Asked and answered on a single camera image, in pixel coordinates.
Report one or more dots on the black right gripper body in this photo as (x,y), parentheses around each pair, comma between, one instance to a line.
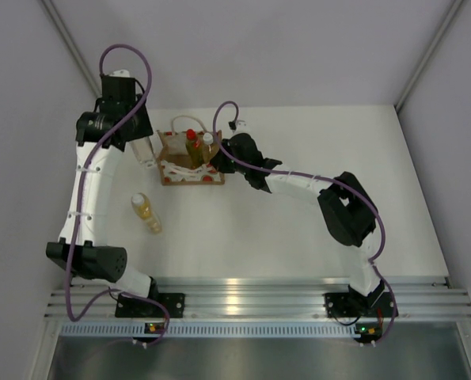
(226,165)

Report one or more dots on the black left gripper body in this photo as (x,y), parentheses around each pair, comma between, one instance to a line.
(140,125)

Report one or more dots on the amber bottle white cap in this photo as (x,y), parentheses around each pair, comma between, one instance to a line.
(208,147)

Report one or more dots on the yellow bottle red cap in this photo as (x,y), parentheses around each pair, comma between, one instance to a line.
(194,149)

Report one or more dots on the clear bottle grey cap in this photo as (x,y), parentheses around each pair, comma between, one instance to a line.
(144,152)

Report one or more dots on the red dotted canvas bag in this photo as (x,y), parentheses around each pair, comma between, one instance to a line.
(177,169)

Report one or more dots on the amber bottle clear cap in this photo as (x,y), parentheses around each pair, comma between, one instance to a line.
(142,207)

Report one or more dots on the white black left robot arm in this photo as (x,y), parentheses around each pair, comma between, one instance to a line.
(82,248)

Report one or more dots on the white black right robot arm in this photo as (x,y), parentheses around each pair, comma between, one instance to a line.
(349,213)

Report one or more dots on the cream flat refill pouch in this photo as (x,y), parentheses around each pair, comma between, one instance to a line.
(176,143)

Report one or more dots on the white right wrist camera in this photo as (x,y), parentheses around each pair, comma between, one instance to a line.
(238,126)

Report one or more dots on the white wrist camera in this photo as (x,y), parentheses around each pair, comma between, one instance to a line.
(120,73)
(238,126)

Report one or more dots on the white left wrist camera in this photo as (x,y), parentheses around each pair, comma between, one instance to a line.
(120,73)

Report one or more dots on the left aluminium frame post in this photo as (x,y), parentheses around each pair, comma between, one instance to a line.
(58,23)

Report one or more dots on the aluminium frame post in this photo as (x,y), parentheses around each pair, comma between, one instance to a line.
(58,23)
(446,23)

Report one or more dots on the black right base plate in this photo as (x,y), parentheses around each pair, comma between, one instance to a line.
(345,305)

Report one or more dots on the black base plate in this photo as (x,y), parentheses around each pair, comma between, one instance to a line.
(174,303)
(345,305)

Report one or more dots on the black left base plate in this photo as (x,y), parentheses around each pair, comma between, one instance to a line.
(174,303)

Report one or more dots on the aluminium mounting rail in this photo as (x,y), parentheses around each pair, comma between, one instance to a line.
(417,298)

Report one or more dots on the white slotted cable duct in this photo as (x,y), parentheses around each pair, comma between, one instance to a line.
(198,329)

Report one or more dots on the right aluminium frame post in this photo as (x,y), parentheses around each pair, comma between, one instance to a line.
(446,23)

